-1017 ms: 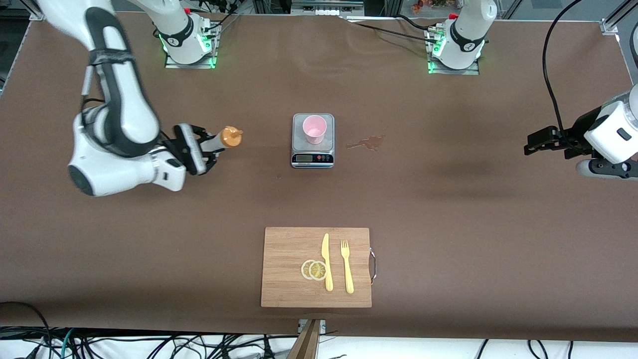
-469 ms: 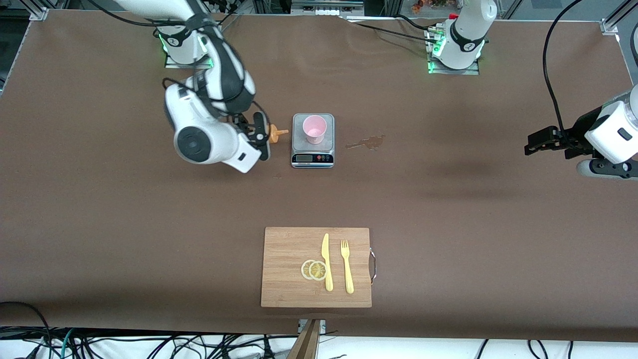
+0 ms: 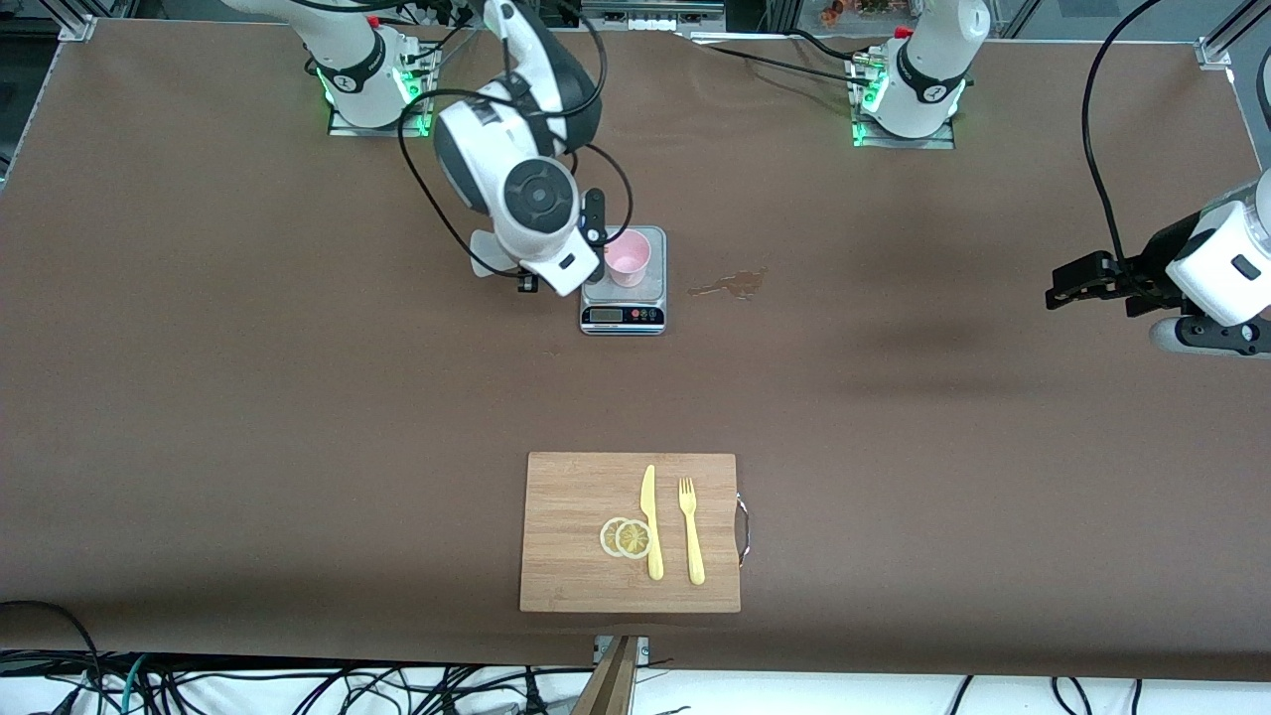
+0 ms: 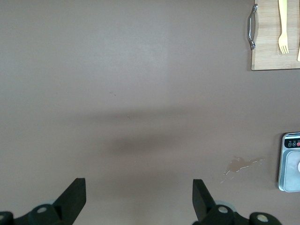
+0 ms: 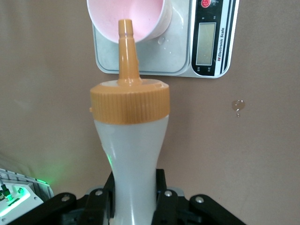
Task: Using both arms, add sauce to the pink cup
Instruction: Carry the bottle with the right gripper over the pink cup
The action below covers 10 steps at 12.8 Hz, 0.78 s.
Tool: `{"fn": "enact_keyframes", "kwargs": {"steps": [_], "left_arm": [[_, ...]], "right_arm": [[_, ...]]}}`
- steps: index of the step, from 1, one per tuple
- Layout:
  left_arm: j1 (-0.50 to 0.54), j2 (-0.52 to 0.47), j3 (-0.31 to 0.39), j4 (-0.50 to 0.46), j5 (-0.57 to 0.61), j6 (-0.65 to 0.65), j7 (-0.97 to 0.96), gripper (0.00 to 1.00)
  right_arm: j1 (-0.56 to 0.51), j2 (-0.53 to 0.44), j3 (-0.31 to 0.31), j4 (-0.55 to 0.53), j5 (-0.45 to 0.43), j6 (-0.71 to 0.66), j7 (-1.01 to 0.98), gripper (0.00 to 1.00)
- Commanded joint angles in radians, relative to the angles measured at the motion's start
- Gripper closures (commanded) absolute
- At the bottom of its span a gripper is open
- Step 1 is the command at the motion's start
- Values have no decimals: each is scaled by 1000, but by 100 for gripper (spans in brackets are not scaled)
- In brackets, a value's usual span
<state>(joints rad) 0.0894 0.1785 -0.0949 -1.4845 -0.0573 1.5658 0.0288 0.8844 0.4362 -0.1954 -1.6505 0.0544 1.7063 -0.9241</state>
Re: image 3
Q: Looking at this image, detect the aluminium frame profile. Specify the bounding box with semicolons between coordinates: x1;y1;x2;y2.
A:
55;0;100;43
1195;0;1271;71

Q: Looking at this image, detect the wooden cutting board metal handle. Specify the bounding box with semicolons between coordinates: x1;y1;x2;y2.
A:
519;452;751;614

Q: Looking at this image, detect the silver digital kitchen scale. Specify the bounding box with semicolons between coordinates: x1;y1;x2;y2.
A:
580;225;667;337

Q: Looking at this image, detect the black table cable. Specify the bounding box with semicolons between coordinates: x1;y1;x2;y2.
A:
685;35;867;88
789;28;875;66

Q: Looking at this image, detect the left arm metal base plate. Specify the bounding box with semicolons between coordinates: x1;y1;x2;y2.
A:
852;50;957;150

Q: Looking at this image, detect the orange background clutter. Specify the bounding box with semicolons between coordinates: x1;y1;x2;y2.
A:
819;0;895;26

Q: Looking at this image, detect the metal background frame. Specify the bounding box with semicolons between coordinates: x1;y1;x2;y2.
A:
579;0;731;33

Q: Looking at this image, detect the yellow plastic fork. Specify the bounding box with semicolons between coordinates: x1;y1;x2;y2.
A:
678;477;706;586

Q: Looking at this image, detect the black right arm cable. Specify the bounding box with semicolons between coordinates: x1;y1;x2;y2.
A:
397;0;636;281

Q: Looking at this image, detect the brown table cover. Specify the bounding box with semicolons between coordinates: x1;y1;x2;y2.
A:
0;18;1271;684

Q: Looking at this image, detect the teal floor cable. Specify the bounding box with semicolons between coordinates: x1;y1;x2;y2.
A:
119;653;150;715

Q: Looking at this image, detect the yellow plastic knife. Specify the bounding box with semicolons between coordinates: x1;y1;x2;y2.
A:
640;464;664;582

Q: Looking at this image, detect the black base cable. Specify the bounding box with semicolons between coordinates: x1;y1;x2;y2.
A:
402;0;483;75

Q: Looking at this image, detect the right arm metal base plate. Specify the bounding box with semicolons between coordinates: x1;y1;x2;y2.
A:
328;45;435;138

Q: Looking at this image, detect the pink plastic cup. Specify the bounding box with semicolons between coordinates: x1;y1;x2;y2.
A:
603;229;652;289

